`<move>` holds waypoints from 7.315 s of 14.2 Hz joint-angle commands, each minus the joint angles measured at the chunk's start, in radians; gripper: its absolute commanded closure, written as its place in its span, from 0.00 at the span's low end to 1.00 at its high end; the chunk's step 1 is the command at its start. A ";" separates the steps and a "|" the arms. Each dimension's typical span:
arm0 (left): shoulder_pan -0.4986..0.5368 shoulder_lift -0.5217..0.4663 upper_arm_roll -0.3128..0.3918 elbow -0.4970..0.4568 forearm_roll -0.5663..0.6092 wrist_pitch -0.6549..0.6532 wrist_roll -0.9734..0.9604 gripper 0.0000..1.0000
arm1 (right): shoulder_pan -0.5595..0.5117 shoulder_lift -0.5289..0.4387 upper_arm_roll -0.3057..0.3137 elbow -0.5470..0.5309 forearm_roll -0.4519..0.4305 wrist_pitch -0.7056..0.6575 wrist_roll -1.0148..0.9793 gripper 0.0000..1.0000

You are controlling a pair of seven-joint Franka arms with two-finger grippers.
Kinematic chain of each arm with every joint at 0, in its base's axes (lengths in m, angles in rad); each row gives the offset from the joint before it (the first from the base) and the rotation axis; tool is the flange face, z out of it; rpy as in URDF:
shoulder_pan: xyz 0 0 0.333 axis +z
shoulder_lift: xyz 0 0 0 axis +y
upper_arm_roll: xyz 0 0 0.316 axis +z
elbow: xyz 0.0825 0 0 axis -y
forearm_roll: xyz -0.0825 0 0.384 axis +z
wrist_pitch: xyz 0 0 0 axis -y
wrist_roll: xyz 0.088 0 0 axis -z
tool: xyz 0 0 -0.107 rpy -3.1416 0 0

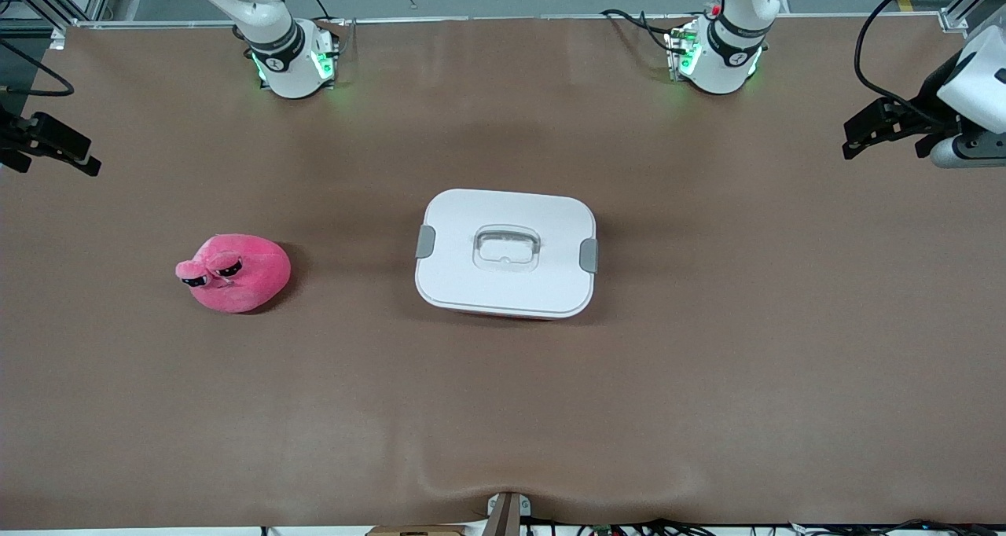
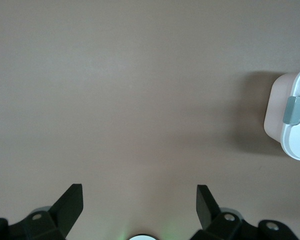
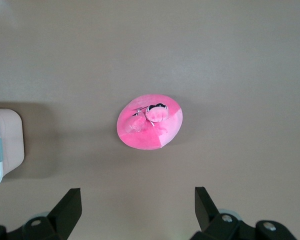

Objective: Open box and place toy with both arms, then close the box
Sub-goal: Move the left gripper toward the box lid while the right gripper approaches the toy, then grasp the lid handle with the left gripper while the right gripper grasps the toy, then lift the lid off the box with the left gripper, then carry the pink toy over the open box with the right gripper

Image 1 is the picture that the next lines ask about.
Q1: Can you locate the pink plastic box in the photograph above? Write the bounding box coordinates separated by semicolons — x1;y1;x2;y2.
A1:
452;308;555;319

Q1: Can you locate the brown table mat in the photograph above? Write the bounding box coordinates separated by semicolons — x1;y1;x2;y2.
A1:
0;16;1006;530

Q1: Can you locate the white box lid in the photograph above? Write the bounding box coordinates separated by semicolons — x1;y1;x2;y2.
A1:
414;189;599;319

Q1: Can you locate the pink plush toy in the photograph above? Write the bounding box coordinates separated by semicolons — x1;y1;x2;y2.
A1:
174;233;292;315

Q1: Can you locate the black base cable bundle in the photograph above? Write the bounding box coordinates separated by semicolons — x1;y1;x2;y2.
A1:
600;8;686;57

